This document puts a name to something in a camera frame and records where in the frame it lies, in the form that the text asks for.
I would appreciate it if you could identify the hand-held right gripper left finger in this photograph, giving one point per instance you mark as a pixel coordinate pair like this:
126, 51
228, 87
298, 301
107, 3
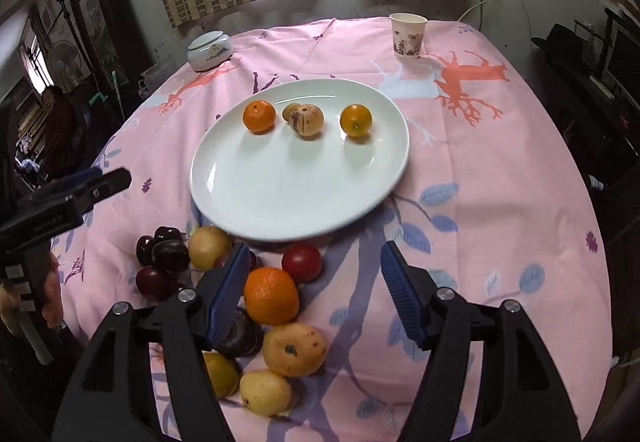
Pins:
230, 294

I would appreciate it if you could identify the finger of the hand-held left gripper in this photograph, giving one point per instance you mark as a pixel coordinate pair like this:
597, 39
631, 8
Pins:
107, 182

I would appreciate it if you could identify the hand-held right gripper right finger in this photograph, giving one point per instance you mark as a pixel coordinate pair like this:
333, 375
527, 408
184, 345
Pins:
400, 294

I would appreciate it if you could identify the large smooth orange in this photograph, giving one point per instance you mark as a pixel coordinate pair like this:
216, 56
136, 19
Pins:
271, 296

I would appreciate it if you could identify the dark wrinkled passion fruit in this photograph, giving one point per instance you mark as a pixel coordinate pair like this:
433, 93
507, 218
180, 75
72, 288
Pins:
245, 339

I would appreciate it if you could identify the pale yellow round fruit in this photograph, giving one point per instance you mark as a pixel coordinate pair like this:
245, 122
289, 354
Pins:
209, 247

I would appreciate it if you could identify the large dark purple plum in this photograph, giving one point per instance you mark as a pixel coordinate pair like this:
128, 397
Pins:
171, 256

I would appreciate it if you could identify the red tomato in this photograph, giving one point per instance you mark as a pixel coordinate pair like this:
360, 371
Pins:
301, 263

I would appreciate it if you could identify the pale yellow oblong fruit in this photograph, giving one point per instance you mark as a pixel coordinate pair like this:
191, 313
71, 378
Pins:
265, 392

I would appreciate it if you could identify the white oval plate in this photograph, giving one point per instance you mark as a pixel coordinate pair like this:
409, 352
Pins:
300, 182

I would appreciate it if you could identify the person's left hand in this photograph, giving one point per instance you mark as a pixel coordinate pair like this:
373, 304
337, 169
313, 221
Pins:
51, 292

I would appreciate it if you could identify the spotted yellow mango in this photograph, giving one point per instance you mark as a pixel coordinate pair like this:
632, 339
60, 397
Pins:
295, 349

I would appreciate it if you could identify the standing fan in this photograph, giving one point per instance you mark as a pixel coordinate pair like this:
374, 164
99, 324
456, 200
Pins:
62, 64

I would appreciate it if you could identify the pink printed tablecloth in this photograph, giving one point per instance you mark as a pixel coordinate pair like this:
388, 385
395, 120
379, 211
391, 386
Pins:
500, 172

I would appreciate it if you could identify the dark wooden cabinet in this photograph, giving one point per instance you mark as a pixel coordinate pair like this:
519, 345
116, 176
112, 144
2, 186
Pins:
100, 22

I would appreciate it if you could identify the white ceramic lidded jar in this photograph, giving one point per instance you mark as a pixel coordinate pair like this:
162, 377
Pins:
209, 53

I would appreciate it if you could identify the tangerine with green stem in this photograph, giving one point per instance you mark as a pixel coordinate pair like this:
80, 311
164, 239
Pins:
259, 116

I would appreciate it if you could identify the yellow-orange tomato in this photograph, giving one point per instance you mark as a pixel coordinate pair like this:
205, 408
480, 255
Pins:
355, 121

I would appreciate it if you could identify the purple striped pepino melon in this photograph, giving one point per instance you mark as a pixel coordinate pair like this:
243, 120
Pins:
307, 122

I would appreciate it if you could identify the small yellow-green round fruit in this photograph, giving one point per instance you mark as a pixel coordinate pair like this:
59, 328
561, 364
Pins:
288, 112

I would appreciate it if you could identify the floral paper cup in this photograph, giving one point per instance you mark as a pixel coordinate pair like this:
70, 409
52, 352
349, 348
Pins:
407, 36

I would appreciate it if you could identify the black hat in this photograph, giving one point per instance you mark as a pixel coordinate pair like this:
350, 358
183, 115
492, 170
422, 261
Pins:
560, 44

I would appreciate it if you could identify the computer monitor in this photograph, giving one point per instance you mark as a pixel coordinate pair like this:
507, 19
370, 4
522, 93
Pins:
625, 52

